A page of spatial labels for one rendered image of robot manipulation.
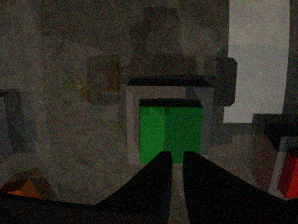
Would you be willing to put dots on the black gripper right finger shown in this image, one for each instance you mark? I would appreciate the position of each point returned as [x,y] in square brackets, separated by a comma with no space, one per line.
[214,196]

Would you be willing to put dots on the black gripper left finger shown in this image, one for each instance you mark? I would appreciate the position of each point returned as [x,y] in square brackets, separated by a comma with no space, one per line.
[145,199]

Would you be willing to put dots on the green button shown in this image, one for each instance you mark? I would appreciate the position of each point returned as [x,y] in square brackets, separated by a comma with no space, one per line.
[167,115]

